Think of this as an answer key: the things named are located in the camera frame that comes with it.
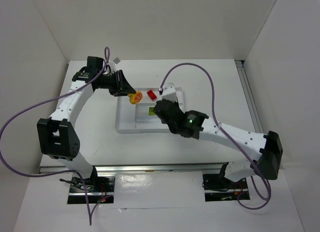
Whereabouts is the yellow lego brick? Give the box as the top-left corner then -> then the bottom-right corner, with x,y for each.
128,91 -> 143,105

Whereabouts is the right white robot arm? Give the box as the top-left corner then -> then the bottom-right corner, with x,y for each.
154,99 -> 283,182

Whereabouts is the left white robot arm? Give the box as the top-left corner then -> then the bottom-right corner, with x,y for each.
36,57 -> 136,191

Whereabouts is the white compartment tray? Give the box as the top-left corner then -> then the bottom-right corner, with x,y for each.
115,88 -> 170,134

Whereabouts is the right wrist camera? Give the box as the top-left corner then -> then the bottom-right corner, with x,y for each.
158,83 -> 179,104

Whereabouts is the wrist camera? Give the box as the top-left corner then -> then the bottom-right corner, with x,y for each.
108,57 -> 121,71
158,83 -> 179,104

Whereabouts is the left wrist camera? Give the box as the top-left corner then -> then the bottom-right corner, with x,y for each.
108,57 -> 121,71

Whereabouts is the aluminium front rail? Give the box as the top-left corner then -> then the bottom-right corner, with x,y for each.
39,162 -> 228,173

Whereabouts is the aluminium side rail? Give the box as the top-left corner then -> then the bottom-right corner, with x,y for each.
234,60 -> 264,133

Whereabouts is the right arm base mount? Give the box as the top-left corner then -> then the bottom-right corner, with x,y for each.
199,163 -> 250,202

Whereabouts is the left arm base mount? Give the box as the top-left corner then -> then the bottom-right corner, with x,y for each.
59,175 -> 115,204

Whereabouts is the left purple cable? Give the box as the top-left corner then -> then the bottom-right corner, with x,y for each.
0,46 -> 120,226

